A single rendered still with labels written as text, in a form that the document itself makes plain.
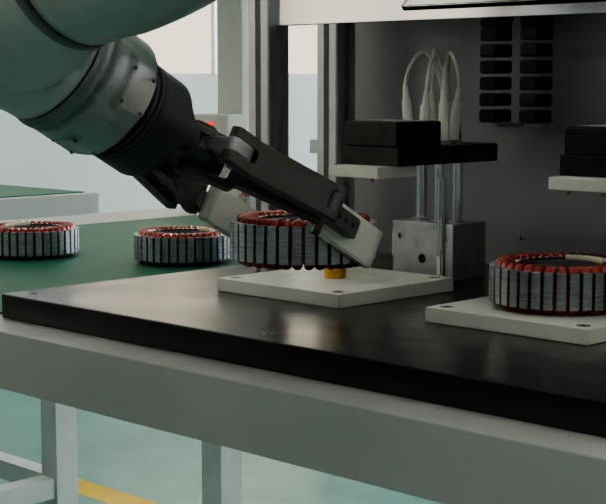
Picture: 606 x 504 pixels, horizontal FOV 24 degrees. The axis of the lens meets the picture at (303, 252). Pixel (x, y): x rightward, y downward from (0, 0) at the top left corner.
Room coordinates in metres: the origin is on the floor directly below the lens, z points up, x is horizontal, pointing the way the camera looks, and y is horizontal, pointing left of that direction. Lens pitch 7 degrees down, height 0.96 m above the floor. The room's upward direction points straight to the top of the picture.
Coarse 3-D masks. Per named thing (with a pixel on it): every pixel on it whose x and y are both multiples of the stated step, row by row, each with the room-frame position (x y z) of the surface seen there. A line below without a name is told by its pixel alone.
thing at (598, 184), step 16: (576, 128) 1.17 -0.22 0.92; (592, 128) 1.16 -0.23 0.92; (576, 144) 1.17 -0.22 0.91; (592, 144) 1.16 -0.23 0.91; (560, 160) 1.18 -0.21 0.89; (576, 160) 1.17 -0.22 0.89; (592, 160) 1.15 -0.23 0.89; (560, 176) 1.16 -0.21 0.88; (576, 176) 1.16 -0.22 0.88; (592, 176) 1.15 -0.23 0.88
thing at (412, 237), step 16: (400, 224) 1.40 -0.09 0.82; (416, 224) 1.38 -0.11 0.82; (432, 224) 1.37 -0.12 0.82; (448, 224) 1.35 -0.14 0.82; (464, 224) 1.36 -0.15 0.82; (480, 224) 1.38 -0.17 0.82; (400, 240) 1.40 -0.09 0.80; (416, 240) 1.38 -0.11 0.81; (432, 240) 1.37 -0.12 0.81; (448, 240) 1.35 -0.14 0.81; (464, 240) 1.36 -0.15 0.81; (480, 240) 1.38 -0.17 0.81; (400, 256) 1.40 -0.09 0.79; (416, 256) 1.38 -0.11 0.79; (432, 256) 1.37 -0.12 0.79; (448, 256) 1.35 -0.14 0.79; (464, 256) 1.36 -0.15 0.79; (480, 256) 1.38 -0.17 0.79; (416, 272) 1.38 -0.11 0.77; (432, 272) 1.37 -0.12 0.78; (448, 272) 1.35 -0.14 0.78; (464, 272) 1.36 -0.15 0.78; (480, 272) 1.38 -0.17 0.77
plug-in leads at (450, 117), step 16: (432, 64) 1.39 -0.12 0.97; (448, 64) 1.40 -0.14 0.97; (432, 80) 1.41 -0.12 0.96; (448, 80) 1.41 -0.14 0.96; (432, 96) 1.41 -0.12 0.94; (448, 96) 1.42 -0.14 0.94; (432, 112) 1.41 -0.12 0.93; (448, 112) 1.37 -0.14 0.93; (448, 128) 1.36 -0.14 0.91; (448, 144) 1.36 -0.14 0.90
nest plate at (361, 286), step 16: (272, 272) 1.33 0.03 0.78; (288, 272) 1.33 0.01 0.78; (304, 272) 1.33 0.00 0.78; (320, 272) 1.33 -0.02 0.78; (352, 272) 1.33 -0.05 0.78; (368, 272) 1.33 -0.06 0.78; (384, 272) 1.33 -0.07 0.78; (400, 272) 1.33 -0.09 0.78; (224, 288) 1.28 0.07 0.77; (240, 288) 1.27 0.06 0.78; (256, 288) 1.25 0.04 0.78; (272, 288) 1.24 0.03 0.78; (288, 288) 1.23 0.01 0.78; (304, 288) 1.22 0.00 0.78; (320, 288) 1.22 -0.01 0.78; (336, 288) 1.22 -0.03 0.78; (352, 288) 1.22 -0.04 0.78; (368, 288) 1.22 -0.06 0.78; (384, 288) 1.23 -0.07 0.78; (400, 288) 1.24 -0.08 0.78; (416, 288) 1.26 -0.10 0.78; (432, 288) 1.27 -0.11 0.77; (448, 288) 1.29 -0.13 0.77; (320, 304) 1.20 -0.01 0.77; (336, 304) 1.19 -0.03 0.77; (352, 304) 1.20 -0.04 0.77
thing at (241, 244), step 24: (240, 216) 1.09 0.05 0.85; (264, 216) 1.13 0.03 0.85; (288, 216) 1.14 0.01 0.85; (240, 240) 1.08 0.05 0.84; (264, 240) 1.06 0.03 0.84; (288, 240) 1.05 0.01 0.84; (312, 240) 1.05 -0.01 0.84; (264, 264) 1.07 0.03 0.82; (288, 264) 1.05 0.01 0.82; (312, 264) 1.05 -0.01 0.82; (336, 264) 1.06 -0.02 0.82
